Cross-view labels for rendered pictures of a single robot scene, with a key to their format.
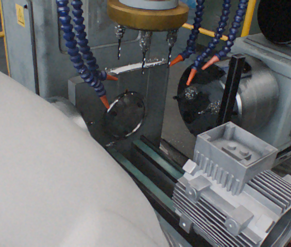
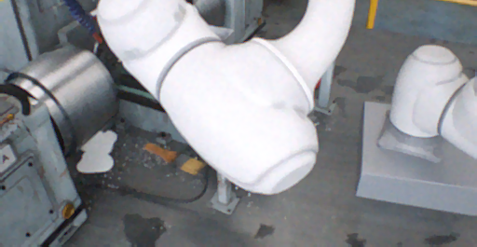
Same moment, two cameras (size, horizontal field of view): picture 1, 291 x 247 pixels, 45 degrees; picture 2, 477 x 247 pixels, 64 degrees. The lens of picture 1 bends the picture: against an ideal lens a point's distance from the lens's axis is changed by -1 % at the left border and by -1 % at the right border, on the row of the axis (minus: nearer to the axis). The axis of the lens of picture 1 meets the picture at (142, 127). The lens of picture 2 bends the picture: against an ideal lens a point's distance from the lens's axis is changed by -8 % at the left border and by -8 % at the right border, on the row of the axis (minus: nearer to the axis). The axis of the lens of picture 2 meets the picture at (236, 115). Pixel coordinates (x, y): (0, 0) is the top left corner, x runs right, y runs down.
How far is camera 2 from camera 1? 41 cm
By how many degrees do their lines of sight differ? 20
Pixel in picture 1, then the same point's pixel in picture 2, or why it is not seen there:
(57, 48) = (37, 10)
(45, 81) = (34, 41)
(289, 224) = not seen: hidden behind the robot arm
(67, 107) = (74, 48)
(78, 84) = (68, 32)
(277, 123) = (229, 22)
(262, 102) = (213, 6)
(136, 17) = not seen: outside the picture
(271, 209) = not seen: hidden behind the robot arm
